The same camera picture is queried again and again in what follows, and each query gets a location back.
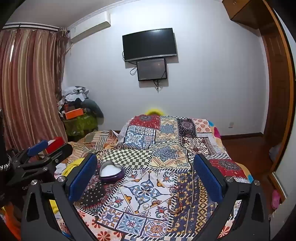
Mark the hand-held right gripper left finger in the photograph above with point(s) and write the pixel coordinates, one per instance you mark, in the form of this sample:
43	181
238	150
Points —
83	178

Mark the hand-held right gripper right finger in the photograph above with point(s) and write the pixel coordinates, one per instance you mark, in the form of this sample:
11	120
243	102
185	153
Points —
208	178

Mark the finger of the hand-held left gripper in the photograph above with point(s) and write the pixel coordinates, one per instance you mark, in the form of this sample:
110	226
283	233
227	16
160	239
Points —
37	147
59	151

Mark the purple heart-shaped tin box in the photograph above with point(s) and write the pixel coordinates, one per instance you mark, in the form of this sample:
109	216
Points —
110	172

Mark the gold hoop earring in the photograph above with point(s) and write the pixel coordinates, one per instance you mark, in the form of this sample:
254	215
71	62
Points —
155	201

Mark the red box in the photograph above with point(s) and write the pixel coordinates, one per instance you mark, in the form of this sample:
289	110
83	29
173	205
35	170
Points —
55	143

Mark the yellow fleece blanket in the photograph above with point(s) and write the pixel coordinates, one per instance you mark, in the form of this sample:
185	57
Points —
71	165

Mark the white crumpled cloth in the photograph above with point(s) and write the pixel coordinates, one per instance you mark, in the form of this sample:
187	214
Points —
60	169

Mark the striped orange quilt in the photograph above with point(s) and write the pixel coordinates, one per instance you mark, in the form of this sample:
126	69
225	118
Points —
101	141

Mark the orange box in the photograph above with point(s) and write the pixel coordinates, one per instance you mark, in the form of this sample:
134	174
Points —
74	113

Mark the colourful cartoon bedsheet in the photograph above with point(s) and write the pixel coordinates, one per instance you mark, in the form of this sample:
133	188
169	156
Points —
217	133

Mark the patchwork printed blanket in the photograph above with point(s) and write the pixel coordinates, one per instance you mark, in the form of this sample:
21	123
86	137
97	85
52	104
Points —
161	162

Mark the wooden baseboard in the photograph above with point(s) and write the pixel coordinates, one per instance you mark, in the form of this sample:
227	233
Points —
242	135

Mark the dark grey cushion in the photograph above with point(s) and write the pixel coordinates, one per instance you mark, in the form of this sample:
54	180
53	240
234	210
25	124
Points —
94	107

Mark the pile of clothes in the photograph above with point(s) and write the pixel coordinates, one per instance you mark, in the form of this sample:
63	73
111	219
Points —
74	95

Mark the striped brown curtain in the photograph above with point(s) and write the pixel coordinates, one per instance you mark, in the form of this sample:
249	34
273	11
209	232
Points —
27	88

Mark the pink slipper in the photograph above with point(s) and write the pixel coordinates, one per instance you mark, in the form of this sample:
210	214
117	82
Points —
275	199

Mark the white bag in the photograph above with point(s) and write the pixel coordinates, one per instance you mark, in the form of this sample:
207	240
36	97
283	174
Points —
275	151

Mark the yellow round object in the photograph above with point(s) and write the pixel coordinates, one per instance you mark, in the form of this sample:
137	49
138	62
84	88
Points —
153	112

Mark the wooden door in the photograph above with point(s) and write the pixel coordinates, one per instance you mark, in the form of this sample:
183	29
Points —
277	92

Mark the white curtain rod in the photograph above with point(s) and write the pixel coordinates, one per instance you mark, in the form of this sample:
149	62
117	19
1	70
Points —
34	26

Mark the white air conditioner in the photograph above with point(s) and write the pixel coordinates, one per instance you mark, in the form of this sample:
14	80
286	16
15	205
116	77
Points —
91	26

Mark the wooden overhead cabinet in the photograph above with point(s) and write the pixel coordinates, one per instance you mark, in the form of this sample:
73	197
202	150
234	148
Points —
245	11

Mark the small black wall monitor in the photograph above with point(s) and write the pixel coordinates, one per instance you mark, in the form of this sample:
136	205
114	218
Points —
151	69

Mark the large black wall television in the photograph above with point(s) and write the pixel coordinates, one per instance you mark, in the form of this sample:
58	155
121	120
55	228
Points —
149	44

